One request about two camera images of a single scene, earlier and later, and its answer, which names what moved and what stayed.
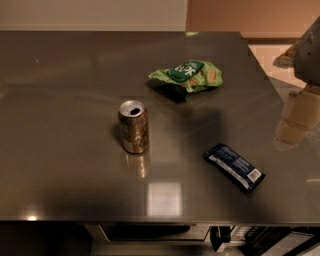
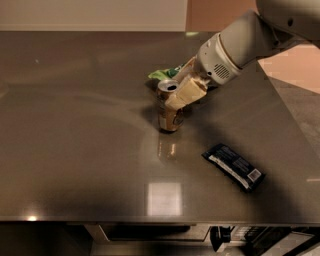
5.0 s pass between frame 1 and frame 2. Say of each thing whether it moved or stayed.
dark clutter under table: stayed
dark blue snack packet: stayed
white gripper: moved
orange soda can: moved
